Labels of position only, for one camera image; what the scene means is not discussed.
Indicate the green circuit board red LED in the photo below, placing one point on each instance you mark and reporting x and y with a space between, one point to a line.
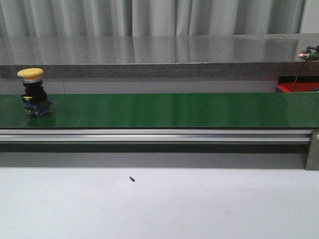
310 53

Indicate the grey stone counter slab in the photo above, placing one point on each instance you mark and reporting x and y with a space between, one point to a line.
159 56

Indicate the steel conveyor support bracket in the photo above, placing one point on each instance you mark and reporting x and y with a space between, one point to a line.
312 162

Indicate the red bin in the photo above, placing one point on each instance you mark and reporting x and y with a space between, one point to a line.
303 84

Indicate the green conveyor belt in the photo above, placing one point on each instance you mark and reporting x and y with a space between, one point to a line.
194 110

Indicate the grey pleated curtain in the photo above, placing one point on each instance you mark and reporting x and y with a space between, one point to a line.
42 18

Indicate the yellow mushroom push button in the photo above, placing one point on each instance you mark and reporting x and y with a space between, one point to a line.
35 98

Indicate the aluminium conveyor side rail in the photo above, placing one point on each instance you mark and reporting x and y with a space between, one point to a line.
294 136

